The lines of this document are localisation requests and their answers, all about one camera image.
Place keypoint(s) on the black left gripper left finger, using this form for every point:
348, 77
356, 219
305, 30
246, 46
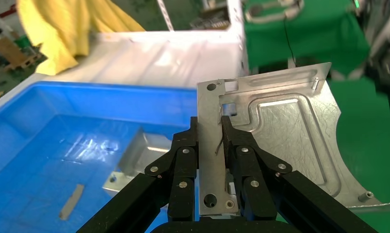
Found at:
182, 167

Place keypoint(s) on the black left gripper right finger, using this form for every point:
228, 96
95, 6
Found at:
246, 167

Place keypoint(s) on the stamped sheet metal part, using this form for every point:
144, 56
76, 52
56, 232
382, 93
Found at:
140, 154
285, 135

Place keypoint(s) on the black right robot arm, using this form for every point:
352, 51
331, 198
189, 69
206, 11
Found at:
384, 58

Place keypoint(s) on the grey tape strip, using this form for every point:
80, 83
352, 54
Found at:
72, 202

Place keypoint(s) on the blue plastic bin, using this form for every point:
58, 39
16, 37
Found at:
37, 144

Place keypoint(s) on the green background table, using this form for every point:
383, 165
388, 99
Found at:
326, 38

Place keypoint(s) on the white curved object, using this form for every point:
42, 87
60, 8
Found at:
291, 11

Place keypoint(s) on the yellow woven sack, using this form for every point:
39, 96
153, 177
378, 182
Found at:
69, 29

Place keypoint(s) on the wooden pallet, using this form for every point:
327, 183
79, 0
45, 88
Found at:
18, 53

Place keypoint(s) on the white slotted upright post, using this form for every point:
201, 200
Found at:
165, 16

